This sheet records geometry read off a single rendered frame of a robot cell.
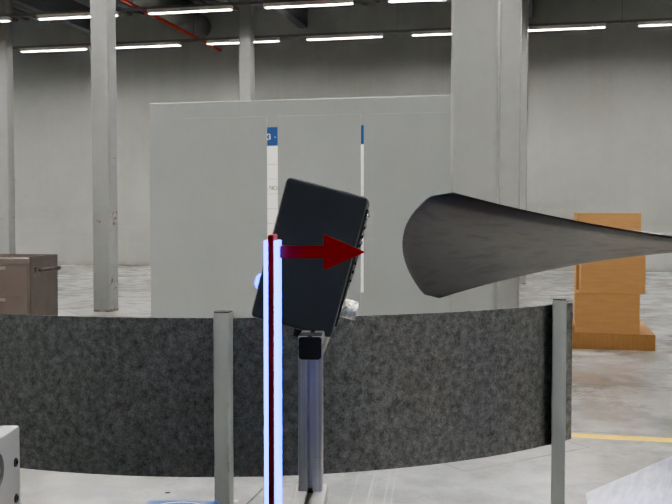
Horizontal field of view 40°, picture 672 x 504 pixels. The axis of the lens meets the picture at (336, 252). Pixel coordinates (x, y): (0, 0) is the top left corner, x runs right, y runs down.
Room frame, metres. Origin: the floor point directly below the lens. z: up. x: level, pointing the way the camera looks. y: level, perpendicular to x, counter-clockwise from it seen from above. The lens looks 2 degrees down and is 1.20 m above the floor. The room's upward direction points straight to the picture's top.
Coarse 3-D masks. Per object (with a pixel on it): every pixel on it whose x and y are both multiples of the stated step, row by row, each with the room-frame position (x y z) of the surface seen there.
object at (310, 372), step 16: (304, 368) 1.14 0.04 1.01; (320, 368) 1.14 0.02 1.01; (304, 384) 1.14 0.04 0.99; (320, 384) 1.14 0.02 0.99; (304, 400) 1.14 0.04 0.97; (320, 400) 1.14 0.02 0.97; (304, 416) 1.14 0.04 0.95; (320, 416) 1.14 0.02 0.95; (304, 432) 1.14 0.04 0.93; (320, 432) 1.14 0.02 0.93; (304, 448) 1.14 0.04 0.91; (320, 448) 1.14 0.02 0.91; (304, 464) 1.14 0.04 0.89; (320, 464) 1.14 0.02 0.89; (304, 480) 1.14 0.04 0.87; (320, 480) 1.14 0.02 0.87
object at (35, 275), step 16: (0, 256) 7.34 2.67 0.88; (16, 256) 7.31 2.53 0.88; (32, 256) 6.87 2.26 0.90; (48, 256) 7.12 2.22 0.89; (0, 272) 6.86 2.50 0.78; (16, 272) 6.84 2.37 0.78; (32, 272) 6.87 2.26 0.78; (48, 272) 7.12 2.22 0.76; (0, 288) 6.86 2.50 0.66; (16, 288) 6.84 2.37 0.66; (32, 288) 6.86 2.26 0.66; (48, 288) 7.11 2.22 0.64; (0, 304) 6.85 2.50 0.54; (16, 304) 6.83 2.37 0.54; (32, 304) 6.86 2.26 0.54; (48, 304) 7.11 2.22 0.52
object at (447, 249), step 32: (416, 224) 0.59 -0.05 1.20; (448, 224) 0.58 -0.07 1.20; (480, 224) 0.57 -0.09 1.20; (512, 224) 0.56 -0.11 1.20; (544, 224) 0.55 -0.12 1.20; (576, 224) 0.54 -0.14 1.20; (416, 256) 0.65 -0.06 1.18; (448, 256) 0.65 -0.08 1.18; (480, 256) 0.66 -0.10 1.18; (512, 256) 0.66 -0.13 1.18; (544, 256) 0.66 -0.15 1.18; (576, 256) 0.66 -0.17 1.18; (608, 256) 0.67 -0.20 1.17; (448, 288) 0.72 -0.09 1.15
